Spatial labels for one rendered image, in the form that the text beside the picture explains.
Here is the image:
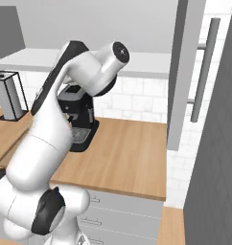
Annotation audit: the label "grey cabinet door handle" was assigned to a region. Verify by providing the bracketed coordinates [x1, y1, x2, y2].
[186, 17, 221, 123]

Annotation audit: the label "grey drawer front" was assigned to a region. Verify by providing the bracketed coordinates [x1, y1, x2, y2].
[77, 206, 162, 241]
[85, 188, 165, 220]
[77, 224, 159, 245]

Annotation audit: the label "black coffee machine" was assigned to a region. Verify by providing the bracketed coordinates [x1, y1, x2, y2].
[57, 83, 101, 153]

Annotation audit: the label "grey open cabinet door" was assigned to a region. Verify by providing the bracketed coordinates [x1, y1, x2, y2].
[166, 0, 207, 152]

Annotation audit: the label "dark grey fridge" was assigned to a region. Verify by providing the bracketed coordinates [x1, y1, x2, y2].
[182, 0, 232, 245]

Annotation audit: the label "grey wall cabinet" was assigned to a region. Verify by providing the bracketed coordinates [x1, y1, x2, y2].
[0, 0, 179, 80]

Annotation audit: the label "dark grey cabinet side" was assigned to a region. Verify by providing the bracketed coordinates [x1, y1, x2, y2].
[0, 5, 27, 62]

